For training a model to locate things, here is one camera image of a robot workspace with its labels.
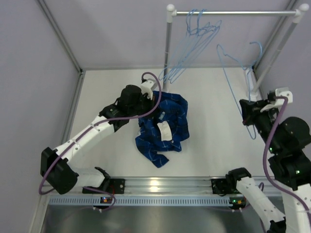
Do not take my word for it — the blue plaid shirt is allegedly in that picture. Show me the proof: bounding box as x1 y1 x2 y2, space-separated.
135 92 190 168

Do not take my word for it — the light blue wire hanger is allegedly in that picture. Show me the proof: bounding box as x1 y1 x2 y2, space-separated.
216 41 263 139

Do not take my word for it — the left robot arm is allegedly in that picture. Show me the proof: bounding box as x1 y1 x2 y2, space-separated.
40 81 156 194

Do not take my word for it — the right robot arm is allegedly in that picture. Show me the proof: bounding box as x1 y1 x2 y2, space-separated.
225 96 311 233

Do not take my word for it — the white paper shirt tag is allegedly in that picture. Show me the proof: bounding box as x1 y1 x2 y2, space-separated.
157 121 173 141

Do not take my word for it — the white metal clothes rack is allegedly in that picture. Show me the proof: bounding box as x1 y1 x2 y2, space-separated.
159 2 311 102

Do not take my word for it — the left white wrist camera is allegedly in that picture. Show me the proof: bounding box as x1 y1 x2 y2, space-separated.
140 79 157 100

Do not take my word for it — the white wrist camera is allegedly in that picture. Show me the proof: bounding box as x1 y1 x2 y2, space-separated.
260 87 293 113
140 79 157 100

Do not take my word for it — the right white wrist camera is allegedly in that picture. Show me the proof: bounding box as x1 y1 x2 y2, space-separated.
260 87 293 113

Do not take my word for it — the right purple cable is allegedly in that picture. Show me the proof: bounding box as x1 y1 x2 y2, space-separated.
257 96 311 219

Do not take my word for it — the purple cable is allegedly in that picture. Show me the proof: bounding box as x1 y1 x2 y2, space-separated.
257 96 311 219
38 72 162 212

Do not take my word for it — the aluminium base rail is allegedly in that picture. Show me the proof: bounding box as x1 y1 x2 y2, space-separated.
38 176 304 195

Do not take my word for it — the aluminium frame post right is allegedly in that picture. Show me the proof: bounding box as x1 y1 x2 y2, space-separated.
252 0 302 71

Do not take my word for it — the aluminium frame post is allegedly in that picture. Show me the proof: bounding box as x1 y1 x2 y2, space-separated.
252 0 302 71
36 0 83 74

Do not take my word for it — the perforated cable tray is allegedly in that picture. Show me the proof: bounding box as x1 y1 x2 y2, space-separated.
49 196 233 207

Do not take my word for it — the aluminium frame post left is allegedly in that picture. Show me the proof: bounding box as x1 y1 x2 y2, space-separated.
36 0 83 74

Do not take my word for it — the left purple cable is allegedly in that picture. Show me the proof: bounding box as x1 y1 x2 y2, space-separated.
38 72 162 212

